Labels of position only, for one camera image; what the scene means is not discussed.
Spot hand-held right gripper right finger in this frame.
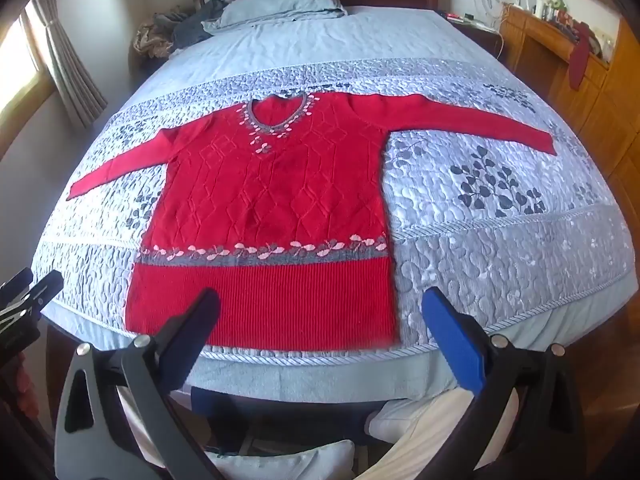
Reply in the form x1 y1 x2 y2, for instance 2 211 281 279
421 287 588 480

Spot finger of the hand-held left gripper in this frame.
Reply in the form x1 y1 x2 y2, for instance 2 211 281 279
0 267 33 301
0 271 64 328

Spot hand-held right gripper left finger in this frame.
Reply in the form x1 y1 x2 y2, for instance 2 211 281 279
54 287 222 480

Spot red knitted sweater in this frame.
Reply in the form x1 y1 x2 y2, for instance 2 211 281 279
66 91 557 348

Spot person's left forearm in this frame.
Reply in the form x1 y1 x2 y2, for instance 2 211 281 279
9 354 42 413

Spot dark clothes pile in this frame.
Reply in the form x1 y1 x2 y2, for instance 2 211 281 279
152 0 228 51

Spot grey quilted leaf-print bedspread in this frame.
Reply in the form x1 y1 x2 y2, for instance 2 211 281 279
31 5 635 361

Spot person's white pants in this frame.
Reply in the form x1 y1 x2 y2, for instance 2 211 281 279
115 385 521 480

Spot grey curtain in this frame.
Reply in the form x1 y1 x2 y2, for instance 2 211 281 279
35 0 108 131

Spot wooden cabinet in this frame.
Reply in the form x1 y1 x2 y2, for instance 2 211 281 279
500 5 640 261

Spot beige floral cloth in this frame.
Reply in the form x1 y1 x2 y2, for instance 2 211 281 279
134 20 176 58

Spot dark wooden nightstand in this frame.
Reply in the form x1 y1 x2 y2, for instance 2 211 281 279
440 10 506 61

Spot dark red hanging cloth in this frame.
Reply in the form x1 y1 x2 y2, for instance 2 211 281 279
567 22 594 92

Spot light blue pillow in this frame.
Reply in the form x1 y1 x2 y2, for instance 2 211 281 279
220 0 346 25
201 7 349 37

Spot window with wooden frame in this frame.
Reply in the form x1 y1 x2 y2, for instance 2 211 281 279
0 0 57 157

